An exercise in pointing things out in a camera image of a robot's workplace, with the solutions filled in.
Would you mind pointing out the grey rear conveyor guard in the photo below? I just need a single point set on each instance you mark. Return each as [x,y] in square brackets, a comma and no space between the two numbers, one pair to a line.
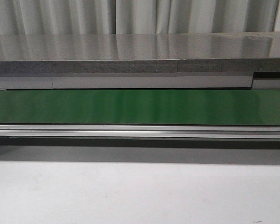
[176,80]

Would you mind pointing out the green conveyor belt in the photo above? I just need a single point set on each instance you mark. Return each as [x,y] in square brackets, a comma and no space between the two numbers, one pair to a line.
[188,107]

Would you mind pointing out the grey stone slab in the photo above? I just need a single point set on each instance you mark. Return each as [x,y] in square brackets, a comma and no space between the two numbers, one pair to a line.
[140,53]

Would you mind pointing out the white pleated curtain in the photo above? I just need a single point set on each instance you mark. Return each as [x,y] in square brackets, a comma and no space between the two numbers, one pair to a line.
[27,17]

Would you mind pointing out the aluminium front conveyor rail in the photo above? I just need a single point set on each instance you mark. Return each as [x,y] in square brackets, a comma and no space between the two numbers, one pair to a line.
[130,131]

